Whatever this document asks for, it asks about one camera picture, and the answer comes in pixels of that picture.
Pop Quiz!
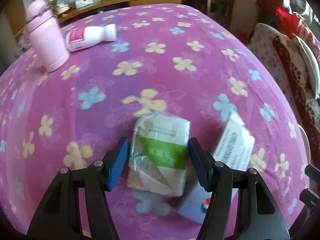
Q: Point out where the white green tissue pack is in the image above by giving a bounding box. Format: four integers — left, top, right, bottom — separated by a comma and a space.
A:
127, 112, 190, 197

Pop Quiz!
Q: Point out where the wooden tv cabinet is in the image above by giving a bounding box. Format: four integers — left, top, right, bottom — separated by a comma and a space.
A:
5, 0, 184, 39

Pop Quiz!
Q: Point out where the white pink-label bottle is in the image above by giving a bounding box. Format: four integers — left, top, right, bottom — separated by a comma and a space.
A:
65, 24, 117, 52

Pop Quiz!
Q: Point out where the purple floral tablecloth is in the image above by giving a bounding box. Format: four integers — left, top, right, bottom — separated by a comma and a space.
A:
1, 4, 309, 233

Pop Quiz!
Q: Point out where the white blue medicine box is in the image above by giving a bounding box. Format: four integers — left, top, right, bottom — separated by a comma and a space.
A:
177, 111, 255, 224

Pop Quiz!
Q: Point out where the white cushion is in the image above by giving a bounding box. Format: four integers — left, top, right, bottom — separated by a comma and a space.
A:
293, 35, 319, 99

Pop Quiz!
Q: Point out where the pink thermos bottle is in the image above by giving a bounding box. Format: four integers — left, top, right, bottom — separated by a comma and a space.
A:
25, 0, 70, 72

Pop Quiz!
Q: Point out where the floral covered sofa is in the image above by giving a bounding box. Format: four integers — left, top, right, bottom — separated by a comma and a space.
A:
248, 23, 319, 167

